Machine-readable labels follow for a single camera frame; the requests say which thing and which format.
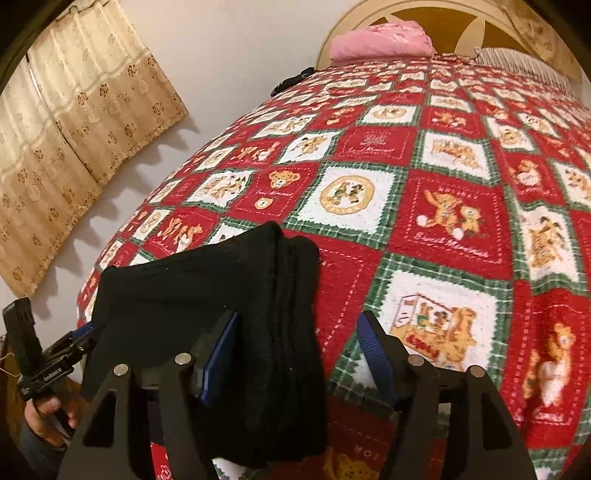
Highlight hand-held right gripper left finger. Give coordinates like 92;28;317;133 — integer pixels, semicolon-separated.
55;310;241;480

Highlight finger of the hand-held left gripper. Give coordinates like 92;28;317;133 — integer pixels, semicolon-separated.
60;322;109;360

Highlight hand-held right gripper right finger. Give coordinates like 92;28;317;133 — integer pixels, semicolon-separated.
356;310;539;480

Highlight black pants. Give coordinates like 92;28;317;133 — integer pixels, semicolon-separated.
90;222;329;462

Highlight person's left forearm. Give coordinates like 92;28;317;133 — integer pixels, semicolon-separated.
14;422;71;480

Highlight person's left hand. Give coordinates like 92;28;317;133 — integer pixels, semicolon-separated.
23;396;83;439

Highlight red bear printed blanket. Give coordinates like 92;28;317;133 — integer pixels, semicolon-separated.
76;53;591;480

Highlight small black object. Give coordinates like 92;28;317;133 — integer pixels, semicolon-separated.
271;67;315;95

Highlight pink pillow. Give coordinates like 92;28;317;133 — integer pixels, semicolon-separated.
329;22;435;64

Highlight grey striped pillow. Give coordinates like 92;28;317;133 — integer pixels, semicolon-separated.
475;46;581;101

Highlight cream round headboard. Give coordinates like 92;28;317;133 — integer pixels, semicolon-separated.
316;0;583;83

